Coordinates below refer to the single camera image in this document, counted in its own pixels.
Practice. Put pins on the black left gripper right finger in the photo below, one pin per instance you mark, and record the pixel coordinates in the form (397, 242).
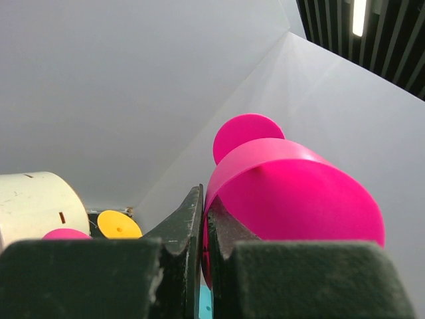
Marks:
(251, 278)

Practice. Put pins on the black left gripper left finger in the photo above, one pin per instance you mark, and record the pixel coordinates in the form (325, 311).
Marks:
(156, 276)

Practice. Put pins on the blue wine glass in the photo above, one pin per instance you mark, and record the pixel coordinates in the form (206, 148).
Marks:
(205, 305)

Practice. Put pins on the orange wine glass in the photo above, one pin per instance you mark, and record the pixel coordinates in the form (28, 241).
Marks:
(116, 225)

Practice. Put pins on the pink wine glass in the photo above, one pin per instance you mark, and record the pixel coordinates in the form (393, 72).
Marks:
(66, 234)
(283, 191)

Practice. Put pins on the white cylindrical container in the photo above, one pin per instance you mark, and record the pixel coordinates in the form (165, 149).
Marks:
(33, 204)

